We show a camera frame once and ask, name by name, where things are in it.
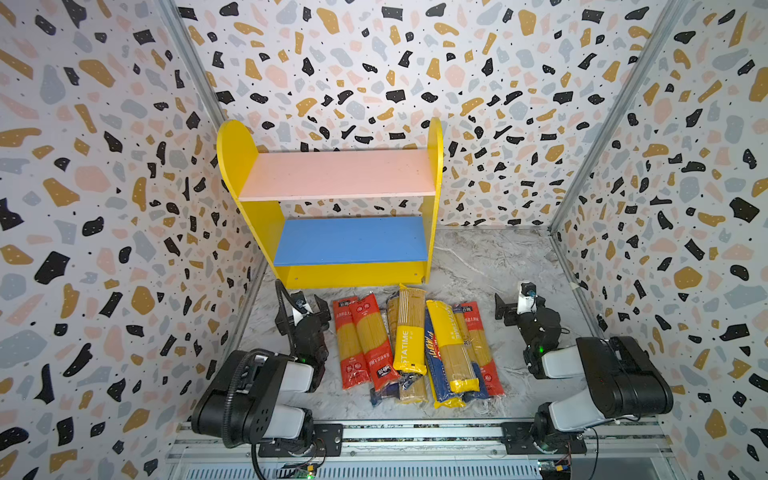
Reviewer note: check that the red spaghetti bag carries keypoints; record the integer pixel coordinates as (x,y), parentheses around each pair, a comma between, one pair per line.
(353,366)
(374,341)
(480,348)

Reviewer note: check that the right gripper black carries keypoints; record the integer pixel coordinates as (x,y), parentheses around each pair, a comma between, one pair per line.
(519,315)

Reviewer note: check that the yellow shelf pink blue boards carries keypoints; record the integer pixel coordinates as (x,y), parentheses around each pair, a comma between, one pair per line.
(324,253)

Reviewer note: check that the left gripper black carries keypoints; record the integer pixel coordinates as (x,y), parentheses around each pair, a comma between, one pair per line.
(303,324)

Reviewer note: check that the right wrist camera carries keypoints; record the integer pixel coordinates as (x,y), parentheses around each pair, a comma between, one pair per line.
(527,298)

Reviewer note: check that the clear spaghetti bag Chinese text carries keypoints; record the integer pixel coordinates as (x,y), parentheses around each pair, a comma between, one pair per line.
(409,393)

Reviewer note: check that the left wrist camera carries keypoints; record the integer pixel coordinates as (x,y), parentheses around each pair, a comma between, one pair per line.
(300,305)

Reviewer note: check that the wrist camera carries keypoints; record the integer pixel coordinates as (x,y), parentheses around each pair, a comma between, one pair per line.
(300,305)
(527,298)

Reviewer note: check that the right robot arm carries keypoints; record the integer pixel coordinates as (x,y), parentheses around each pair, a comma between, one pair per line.
(622,383)

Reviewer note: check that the blue Barilla spaghetti bag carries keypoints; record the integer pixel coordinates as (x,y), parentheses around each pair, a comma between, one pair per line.
(441,390)

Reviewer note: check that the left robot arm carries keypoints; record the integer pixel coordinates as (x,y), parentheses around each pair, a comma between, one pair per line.
(240,406)

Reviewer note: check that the yellow Pastatime bag tall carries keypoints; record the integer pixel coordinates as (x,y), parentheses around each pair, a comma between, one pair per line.
(409,356)

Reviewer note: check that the metal base rail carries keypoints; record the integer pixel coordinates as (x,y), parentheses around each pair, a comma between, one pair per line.
(493,449)

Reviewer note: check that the clear bag white label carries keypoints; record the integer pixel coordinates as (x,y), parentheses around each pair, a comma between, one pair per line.
(391,391)

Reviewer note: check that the yellow Pastatime bag right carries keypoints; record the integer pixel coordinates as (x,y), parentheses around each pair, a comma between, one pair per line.
(453,351)

